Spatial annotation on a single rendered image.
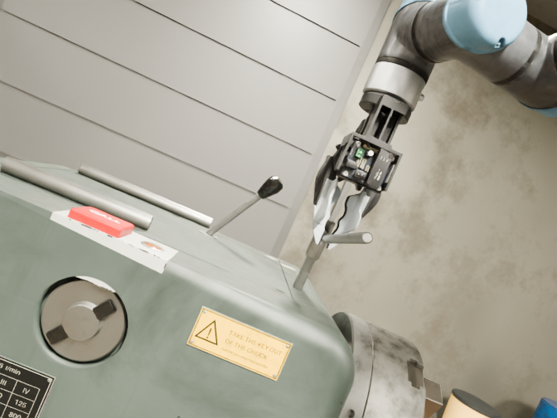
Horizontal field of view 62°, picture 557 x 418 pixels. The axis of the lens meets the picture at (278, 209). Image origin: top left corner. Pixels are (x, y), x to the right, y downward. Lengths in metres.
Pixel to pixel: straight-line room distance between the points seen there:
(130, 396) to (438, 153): 3.66
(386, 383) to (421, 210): 3.31
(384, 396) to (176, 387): 0.31
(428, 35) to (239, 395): 0.47
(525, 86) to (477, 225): 3.63
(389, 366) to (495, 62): 0.44
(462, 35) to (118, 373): 0.53
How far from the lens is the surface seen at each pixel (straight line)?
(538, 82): 0.65
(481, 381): 4.65
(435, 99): 4.06
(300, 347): 0.55
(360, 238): 0.47
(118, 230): 0.54
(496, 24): 0.57
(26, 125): 3.75
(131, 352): 0.56
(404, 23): 0.66
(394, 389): 0.74
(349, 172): 0.61
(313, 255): 0.69
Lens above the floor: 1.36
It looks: 1 degrees down
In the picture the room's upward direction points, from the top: 24 degrees clockwise
